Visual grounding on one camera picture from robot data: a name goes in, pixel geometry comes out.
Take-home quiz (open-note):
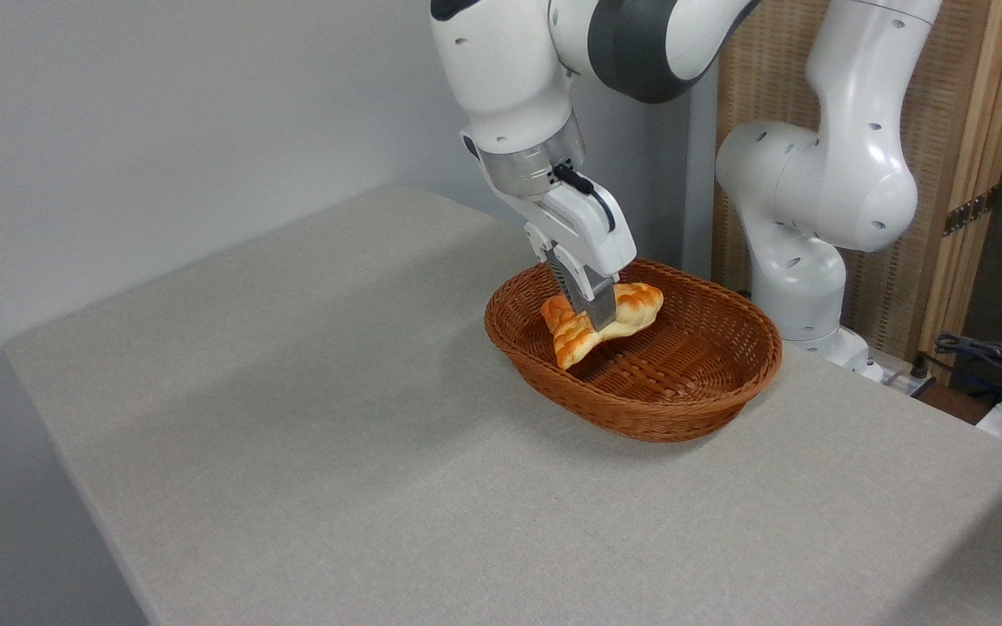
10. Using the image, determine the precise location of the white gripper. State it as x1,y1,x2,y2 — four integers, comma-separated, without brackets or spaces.
522,179,639,334

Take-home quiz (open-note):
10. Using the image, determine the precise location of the braided bread loaf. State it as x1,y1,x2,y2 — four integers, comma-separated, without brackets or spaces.
548,281,666,371

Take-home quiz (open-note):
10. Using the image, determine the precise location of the brown wicker basket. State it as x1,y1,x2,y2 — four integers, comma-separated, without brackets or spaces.
484,258,784,444

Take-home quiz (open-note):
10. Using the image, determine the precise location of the white power strip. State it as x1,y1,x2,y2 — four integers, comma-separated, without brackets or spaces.
877,363,934,398

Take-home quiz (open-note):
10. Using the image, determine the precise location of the brass screen hinge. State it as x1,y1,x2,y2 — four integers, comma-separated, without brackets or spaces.
942,185,1000,238

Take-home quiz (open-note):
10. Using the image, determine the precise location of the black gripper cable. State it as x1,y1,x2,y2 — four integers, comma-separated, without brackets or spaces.
551,163,618,235

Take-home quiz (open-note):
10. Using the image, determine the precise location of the black cable bundle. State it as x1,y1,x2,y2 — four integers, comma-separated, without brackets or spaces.
932,333,1002,411

